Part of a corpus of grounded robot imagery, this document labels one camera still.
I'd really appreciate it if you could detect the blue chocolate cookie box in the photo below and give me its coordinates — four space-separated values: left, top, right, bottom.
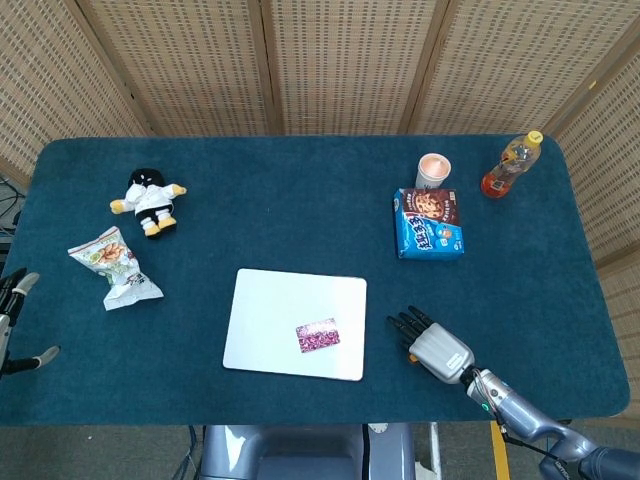
392 187 466 261

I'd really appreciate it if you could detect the black cables bundle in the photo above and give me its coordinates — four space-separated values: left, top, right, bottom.
0 175 27 251

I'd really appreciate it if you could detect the grey robot torso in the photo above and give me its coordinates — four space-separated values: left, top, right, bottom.
198 423 417 480

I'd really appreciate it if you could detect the black and white plush doll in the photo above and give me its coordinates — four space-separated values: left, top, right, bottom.
109 167 189 242

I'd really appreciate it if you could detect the left grey five-finger robot hand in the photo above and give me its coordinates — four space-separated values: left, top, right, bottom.
0 267 61 380

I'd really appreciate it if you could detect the white rectangular board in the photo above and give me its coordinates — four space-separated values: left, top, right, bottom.
222 267 368 383

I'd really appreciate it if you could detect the pink and white patterned packet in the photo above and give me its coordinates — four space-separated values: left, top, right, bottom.
295 316 342 355

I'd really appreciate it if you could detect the white green snack bag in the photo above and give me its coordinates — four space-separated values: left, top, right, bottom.
67 225 165 312

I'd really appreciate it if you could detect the woven bamboo folding screen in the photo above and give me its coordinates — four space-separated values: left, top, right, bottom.
0 0 640 271

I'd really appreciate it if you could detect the orange tea bottle yellow cap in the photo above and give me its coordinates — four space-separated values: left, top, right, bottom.
480 130 545 199

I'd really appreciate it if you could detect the white table leg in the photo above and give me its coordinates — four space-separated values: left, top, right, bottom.
426 422 444 477

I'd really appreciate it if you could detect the white paper cup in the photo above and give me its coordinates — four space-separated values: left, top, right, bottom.
414 152 452 191

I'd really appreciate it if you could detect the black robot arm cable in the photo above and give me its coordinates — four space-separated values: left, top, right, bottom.
492 414 566 464

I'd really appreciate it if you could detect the teal felt table cloth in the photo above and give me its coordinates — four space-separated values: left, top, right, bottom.
0 134 632 428

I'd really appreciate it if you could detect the right grey five-finger robot hand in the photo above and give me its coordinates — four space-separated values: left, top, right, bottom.
386 305 476 385

